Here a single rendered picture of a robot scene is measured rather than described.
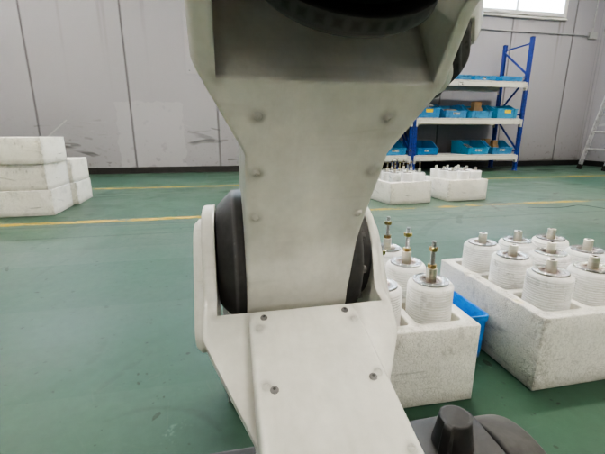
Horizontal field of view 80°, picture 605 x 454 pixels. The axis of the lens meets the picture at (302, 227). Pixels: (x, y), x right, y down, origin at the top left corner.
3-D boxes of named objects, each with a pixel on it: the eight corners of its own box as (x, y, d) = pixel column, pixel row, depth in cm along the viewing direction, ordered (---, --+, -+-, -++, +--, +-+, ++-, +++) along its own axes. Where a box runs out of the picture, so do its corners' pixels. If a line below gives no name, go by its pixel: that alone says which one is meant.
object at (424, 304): (438, 343, 87) (446, 273, 83) (452, 367, 78) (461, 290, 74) (398, 341, 88) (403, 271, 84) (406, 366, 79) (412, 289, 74)
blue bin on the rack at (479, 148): (448, 152, 601) (449, 140, 596) (469, 152, 608) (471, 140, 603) (467, 154, 554) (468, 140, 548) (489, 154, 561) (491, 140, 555)
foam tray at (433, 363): (471, 399, 79) (482, 324, 74) (294, 424, 72) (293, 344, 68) (394, 314, 116) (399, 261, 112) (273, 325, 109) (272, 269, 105)
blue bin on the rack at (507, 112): (475, 119, 597) (476, 105, 592) (495, 120, 604) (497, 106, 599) (496, 118, 549) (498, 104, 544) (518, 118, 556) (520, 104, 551)
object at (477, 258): (500, 304, 107) (508, 246, 103) (471, 308, 105) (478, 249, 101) (478, 291, 116) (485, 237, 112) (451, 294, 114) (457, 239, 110)
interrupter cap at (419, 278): (443, 276, 82) (443, 273, 82) (454, 289, 75) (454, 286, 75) (409, 275, 83) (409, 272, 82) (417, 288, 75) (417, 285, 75)
